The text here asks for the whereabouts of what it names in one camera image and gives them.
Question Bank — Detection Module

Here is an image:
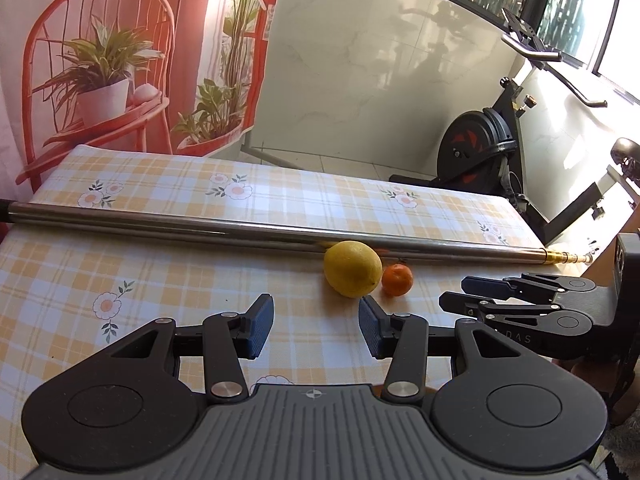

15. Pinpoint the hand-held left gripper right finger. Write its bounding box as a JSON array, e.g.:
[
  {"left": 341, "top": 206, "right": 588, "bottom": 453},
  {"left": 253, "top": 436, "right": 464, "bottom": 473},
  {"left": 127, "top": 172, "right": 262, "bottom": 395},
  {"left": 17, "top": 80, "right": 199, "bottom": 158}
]
[{"left": 358, "top": 295, "right": 543, "bottom": 403}]

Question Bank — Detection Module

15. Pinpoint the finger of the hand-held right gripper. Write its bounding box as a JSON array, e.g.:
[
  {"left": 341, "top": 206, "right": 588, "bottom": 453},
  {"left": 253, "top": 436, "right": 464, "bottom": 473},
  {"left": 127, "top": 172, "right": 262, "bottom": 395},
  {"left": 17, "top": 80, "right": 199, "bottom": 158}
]
[
  {"left": 461, "top": 272, "right": 598, "bottom": 301},
  {"left": 439, "top": 292, "right": 596, "bottom": 336}
]

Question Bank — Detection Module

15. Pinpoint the grey metal backdrop stand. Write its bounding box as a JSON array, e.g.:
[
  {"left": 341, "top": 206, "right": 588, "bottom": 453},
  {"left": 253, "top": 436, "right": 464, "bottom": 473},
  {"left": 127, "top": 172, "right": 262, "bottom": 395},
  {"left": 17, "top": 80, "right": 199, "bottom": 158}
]
[{"left": 239, "top": 130, "right": 306, "bottom": 168}]

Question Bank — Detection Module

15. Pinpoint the black exercise bike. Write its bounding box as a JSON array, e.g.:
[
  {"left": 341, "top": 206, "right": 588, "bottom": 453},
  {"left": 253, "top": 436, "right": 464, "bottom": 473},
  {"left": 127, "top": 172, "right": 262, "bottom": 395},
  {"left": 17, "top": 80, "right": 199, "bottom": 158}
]
[{"left": 389, "top": 7, "right": 640, "bottom": 243}]

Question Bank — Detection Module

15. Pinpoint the glass window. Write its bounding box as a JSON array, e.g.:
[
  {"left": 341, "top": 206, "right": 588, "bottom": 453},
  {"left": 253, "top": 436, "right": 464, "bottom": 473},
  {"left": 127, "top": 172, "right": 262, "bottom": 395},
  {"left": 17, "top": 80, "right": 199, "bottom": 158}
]
[{"left": 360, "top": 0, "right": 631, "bottom": 78}]

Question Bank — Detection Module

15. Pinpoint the yellow lemon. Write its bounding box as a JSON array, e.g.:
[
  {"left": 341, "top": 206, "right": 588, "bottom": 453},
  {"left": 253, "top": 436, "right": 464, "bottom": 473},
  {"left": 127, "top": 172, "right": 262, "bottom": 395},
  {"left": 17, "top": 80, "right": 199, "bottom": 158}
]
[{"left": 324, "top": 241, "right": 383, "bottom": 298}]

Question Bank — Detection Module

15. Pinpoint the printed room backdrop cloth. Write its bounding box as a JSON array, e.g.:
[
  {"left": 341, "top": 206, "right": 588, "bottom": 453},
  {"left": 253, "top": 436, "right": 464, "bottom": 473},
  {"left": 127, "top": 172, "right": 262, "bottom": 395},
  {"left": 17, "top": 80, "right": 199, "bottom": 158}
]
[{"left": 0, "top": 0, "right": 286, "bottom": 196}]

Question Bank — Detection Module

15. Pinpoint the small mandarin orange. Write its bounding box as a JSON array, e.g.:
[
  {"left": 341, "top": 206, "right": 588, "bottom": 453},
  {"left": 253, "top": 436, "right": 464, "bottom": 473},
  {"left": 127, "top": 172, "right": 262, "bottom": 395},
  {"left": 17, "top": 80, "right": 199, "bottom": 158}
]
[{"left": 382, "top": 263, "right": 414, "bottom": 297}]

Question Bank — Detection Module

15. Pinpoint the long silver metal pole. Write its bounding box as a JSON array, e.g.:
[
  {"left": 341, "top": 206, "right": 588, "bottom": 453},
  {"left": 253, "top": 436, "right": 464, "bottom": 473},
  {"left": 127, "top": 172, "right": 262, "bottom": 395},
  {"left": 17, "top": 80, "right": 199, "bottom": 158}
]
[{"left": 0, "top": 200, "right": 596, "bottom": 267}]

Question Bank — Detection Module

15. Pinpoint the orange plaid floral tablecloth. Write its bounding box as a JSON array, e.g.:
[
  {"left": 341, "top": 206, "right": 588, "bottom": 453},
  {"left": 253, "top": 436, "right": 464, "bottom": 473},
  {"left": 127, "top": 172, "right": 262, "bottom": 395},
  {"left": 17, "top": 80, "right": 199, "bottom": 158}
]
[{"left": 0, "top": 144, "right": 591, "bottom": 431}]

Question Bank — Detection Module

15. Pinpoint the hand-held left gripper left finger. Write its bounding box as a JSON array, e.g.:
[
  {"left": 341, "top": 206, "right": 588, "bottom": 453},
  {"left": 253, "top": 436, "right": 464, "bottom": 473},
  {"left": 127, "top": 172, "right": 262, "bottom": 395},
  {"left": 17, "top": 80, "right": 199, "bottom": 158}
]
[{"left": 110, "top": 293, "right": 277, "bottom": 402}]

